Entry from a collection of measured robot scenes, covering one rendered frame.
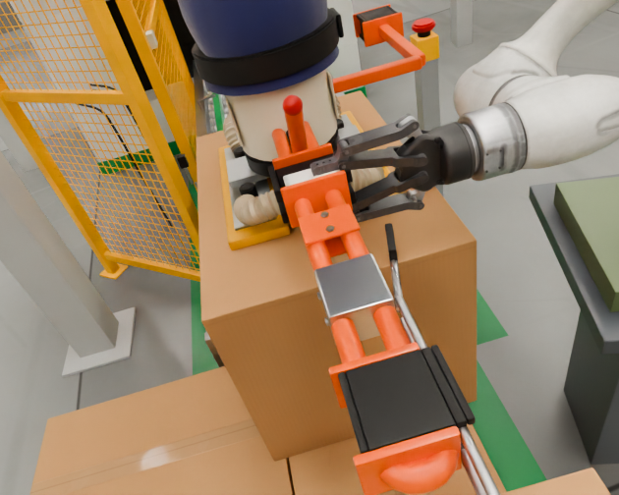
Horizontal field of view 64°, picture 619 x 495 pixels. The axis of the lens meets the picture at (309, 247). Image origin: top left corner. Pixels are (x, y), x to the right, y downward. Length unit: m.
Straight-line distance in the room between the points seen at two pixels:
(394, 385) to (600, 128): 0.45
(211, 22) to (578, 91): 0.47
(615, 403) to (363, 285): 1.10
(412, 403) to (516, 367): 1.55
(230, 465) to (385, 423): 0.85
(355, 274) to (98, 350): 1.99
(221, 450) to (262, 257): 0.58
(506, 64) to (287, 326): 0.49
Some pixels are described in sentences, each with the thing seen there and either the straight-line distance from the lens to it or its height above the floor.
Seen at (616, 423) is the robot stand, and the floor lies 0.23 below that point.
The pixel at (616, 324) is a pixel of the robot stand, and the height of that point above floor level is 0.75.
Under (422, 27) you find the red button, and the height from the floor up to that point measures 1.03.
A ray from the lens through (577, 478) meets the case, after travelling 0.69.
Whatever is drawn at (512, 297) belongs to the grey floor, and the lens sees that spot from 2.13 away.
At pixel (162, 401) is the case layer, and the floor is 0.54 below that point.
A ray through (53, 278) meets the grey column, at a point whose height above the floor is 0.46.
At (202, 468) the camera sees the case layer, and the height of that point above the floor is 0.54.
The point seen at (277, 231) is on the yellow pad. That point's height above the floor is 1.09.
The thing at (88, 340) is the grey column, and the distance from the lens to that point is 2.36.
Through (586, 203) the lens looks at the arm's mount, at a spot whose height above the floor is 0.81.
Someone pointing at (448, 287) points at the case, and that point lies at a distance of 0.77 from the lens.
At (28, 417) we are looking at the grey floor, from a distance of 2.41.
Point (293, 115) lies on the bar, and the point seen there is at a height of 1.31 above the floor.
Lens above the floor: 1.56
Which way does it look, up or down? 40 degrees down
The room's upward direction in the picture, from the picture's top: 15 degrees counter-clockwise
